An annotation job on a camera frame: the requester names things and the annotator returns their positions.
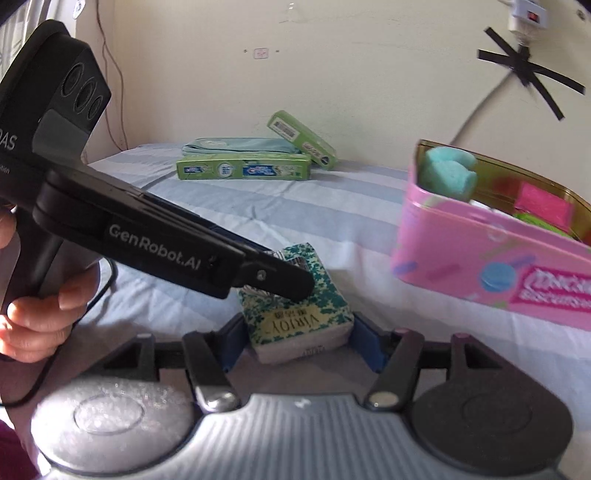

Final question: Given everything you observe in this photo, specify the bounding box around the small green cardboard box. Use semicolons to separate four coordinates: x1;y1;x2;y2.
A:
268;110;338;171

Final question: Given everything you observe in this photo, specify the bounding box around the person's magenta clothing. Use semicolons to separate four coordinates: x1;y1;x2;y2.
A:
0;415;42;480

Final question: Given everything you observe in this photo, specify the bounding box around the black tape cross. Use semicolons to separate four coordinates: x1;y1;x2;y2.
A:
478;27;587;121

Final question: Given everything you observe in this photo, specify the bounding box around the pink tin box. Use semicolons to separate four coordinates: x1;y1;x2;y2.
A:
390;138;591;330

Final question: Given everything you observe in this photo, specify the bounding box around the green patterned tissue pack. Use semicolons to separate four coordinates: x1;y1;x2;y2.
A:
238;242;355;365

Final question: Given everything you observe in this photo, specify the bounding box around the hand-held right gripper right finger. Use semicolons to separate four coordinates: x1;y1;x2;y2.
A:
355;315;509;409

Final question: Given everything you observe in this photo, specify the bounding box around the magenta packet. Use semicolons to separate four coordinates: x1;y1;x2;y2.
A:
512;181;575;227

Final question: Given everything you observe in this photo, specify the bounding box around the striped bed sheet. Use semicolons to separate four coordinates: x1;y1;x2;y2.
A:
0;143;591;462

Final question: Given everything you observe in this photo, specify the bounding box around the long green toothpaste box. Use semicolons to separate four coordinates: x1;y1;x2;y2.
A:
176;152;312;182

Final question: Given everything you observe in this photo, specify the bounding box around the teal plush toy with keyring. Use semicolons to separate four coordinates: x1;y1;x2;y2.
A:
422;147;478;201

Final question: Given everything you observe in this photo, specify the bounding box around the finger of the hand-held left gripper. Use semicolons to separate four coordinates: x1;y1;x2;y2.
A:
238;256;315;302

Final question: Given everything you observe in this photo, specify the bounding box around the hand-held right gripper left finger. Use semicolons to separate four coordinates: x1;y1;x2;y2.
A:
100;314;252;412

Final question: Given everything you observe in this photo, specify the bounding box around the thin red wall wire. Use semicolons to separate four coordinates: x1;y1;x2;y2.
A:
95;0;127;153

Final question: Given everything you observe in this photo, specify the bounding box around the person's left hand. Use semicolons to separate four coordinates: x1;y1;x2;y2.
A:
0;207;99;363

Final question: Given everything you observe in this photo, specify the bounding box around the white power strip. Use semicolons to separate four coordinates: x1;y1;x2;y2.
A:
501;0;552;33

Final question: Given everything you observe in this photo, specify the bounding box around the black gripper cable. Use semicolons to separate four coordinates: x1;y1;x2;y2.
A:
0;258;118;409

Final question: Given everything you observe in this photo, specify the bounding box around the green plastic packet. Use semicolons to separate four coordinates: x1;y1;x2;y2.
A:
512;211;578;241

